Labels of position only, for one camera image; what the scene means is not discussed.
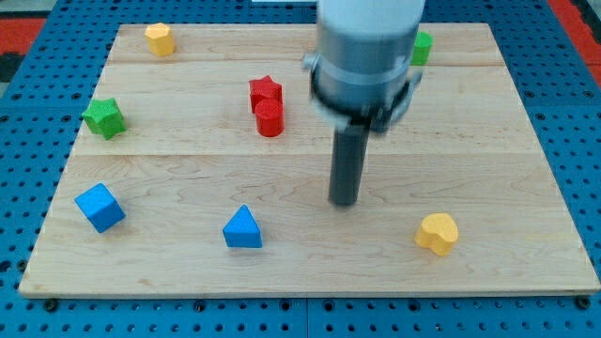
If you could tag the blue triangle block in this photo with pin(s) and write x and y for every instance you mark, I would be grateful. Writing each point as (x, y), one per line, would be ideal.
(242, 231)

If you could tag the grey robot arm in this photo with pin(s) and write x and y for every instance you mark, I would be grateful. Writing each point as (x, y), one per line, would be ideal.
(359, 79)

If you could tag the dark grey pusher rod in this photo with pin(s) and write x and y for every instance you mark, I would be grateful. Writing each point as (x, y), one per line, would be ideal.
(348, 152)

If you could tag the red cylinder block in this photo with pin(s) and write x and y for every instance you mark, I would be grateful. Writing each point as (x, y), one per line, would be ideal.
(269, 116)

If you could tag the red star block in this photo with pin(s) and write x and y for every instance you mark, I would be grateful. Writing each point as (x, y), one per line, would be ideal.
(263, 89)

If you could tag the wooden board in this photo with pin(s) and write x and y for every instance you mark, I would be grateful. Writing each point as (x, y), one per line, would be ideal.
(192, 156)

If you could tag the yellow heart block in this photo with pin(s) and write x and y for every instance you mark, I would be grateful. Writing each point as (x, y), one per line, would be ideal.
(437, 232)

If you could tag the green cylinder block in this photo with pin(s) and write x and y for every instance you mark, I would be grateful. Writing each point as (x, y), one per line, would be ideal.
(422, 47)

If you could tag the yellow hexagon block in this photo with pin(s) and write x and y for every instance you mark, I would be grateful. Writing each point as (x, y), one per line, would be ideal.
(160, 39)

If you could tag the blue cube block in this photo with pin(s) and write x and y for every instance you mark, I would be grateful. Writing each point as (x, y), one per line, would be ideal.
(100, 207)

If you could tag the green star block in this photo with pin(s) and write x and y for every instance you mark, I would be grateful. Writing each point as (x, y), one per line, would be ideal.
(103, 117)

